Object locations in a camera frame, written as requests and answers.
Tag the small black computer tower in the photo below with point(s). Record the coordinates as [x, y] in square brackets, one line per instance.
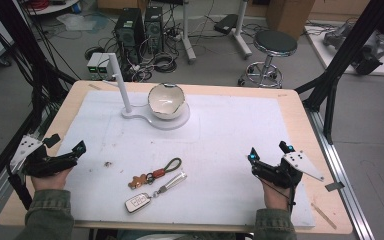
[154, 28]

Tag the white key hook stand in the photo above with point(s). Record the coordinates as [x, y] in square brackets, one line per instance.
[123, 90]

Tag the grey metal bracket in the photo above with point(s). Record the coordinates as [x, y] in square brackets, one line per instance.
[334, 186]

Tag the clear plastic sheet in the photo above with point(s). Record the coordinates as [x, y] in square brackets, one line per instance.
[76, 21]

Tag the grey machine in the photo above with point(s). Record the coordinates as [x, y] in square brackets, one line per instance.
[368, 50]

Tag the wooden stick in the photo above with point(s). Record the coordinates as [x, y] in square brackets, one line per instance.
[324, 216]

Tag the black round chrome stool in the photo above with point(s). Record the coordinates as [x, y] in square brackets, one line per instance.
[275, 42]

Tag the large black computer tower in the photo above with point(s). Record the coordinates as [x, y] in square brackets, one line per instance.
[129, 30]

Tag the black flat box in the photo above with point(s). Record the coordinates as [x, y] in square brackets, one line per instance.
[226, 24]

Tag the aluminium rail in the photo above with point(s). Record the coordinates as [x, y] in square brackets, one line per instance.
[0, 200]
[343, 180]

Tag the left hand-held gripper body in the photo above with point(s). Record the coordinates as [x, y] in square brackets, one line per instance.
[46, 163]

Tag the white ceramic bowl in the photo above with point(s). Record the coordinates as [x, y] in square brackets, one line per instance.
[166, 101]

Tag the person's left hand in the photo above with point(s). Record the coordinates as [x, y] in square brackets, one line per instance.
[51, 182]

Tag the black metal frame strut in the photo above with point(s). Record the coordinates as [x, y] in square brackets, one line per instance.
[343, 56]

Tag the white power supply unit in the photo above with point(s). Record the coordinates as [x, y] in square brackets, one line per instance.
[93, 66]
[104, 66]

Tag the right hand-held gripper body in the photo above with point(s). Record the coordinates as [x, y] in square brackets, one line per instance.
[275, 175]

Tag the person's right hand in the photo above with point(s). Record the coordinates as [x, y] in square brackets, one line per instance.
[276, 198]

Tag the brown cardboard box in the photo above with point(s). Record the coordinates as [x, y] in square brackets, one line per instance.
[288, 16]

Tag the white foam mat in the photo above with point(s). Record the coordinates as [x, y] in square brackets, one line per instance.
[220, 160]

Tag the white table leg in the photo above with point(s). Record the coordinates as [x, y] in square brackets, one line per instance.
[241, 33]
[187, 36]

